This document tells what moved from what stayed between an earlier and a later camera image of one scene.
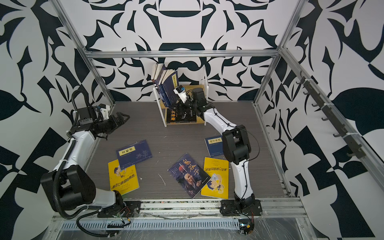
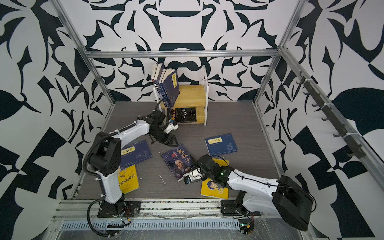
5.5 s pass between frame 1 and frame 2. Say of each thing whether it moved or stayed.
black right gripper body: moved
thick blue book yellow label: stayed
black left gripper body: moved
